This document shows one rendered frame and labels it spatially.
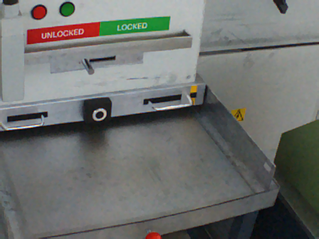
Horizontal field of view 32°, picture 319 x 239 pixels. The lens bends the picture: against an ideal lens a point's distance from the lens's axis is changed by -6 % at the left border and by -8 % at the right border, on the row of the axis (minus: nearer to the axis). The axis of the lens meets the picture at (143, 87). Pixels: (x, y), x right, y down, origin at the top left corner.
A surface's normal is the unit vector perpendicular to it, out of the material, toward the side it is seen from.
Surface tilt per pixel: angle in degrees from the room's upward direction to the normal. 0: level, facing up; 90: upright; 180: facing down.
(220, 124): 90
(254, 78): 90
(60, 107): 90
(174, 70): 90
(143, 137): 0
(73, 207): 0
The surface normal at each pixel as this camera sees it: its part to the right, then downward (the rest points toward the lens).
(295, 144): -0.91, 0.14
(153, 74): 0.36, 0.51
